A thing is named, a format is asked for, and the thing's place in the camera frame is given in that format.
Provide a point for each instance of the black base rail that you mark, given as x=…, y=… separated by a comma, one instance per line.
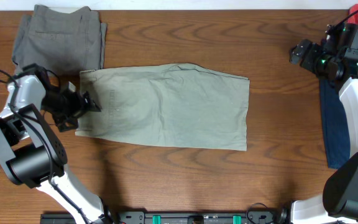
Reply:
x=253, y=216

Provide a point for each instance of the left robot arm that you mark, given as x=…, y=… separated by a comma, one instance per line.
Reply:
x=32, y=154

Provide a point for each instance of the khaki beige shorts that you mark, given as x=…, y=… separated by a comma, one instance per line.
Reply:
x=172, y=105

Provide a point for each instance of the red garment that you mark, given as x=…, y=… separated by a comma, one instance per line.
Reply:
x=353, y=10

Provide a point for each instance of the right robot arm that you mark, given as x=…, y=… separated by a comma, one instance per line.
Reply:
x=334, y=59

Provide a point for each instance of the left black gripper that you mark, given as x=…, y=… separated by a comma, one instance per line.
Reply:
x=79, y=107

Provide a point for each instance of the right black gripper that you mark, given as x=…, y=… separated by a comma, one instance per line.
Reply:
x=316, y=50

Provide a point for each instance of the folded grey shorts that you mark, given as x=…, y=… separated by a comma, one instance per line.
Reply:
x=65, y=43

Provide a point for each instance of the navy blue shorts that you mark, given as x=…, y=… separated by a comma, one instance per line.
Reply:
x=334, y=125

